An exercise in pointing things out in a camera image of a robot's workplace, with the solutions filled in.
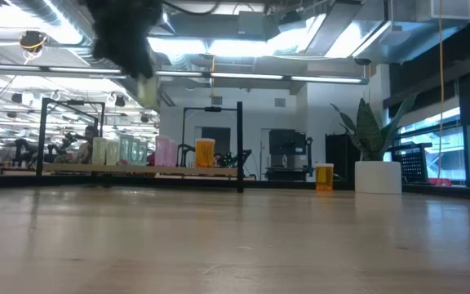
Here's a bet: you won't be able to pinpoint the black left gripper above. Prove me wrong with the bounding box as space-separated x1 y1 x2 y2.
83 0 163 81

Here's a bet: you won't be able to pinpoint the small yellow medicine bottle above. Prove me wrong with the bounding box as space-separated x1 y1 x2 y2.
136 75 159 110

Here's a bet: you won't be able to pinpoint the teal pill-filled medicine bottle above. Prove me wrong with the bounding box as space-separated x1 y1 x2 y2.
118 134 134 167

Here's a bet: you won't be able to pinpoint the small teal medicine bottle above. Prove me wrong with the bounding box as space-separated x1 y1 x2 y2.
138 141 149 167

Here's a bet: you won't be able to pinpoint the large orange medicine bottle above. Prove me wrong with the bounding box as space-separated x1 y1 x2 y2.
314 163 335 193
194 137 216 169

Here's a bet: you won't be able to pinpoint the person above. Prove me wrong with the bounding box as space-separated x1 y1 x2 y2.
75 125 100 164

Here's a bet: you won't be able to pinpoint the dark grey door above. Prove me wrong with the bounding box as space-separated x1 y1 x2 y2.
201 126 232 158

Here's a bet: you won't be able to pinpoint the grey ceiling box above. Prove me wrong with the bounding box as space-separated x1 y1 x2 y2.
237 11 268 37

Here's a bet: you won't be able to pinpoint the black background robot arms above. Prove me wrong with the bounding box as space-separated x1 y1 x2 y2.
177 143 253 168

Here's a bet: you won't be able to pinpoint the black background machine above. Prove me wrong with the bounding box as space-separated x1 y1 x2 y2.
265 129 314 181

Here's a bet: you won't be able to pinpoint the black cabinet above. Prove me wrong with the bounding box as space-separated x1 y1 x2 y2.
325 133 358 191

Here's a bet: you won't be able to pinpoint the snake plant in white pot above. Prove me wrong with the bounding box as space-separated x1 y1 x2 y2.
330 93 419 196

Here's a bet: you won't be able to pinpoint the black perforated panel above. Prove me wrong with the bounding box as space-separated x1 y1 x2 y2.
388 142 432 185

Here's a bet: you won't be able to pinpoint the white ceiling box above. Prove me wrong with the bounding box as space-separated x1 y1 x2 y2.
415 0 470 22

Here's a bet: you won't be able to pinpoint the small red object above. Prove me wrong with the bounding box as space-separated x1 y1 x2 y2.
427 177 453 188

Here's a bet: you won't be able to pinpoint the white suspended light rail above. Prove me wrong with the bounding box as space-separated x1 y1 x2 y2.
0 63 370 86

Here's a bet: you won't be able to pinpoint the silver ventilation duct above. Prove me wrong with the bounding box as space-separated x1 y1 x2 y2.
159 0 195 73
8 0 166 111

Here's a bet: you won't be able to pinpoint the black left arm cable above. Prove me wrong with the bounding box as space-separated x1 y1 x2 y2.
161 0 219 16

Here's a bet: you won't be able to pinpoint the black background gantry frame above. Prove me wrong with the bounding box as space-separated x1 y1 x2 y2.
180 105 238 168

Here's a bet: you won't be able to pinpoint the wooden shelf with black frame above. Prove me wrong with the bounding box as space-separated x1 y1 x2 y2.
33 97 245 194

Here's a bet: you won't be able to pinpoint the black yellow ceiling cord reel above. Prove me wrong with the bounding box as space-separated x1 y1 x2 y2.
18 30 49 54

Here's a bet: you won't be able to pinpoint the silver rectangular air duct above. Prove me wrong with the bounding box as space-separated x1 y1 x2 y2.
351 16 470 66

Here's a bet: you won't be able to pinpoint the yellow hanging cord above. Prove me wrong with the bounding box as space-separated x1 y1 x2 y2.
437 0 445 180

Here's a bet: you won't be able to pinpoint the black aluminium table frame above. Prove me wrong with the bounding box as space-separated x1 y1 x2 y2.
0 173 470 202

